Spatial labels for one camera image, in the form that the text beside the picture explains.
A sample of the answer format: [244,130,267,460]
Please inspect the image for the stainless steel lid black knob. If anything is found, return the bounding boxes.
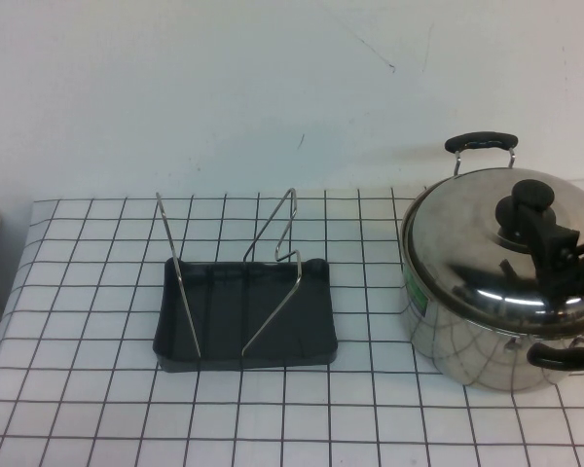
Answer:
[402,167,584,337]

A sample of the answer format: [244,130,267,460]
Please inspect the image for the white black-grid tablecloth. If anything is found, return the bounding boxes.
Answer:
[0,178,584,467]

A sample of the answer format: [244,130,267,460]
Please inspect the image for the stainless steel pot black handles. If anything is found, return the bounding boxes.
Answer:
[399,129,584,394]

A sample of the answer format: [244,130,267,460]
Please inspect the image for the black tray wire lid rack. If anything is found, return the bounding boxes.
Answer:
[151,187,340,374]

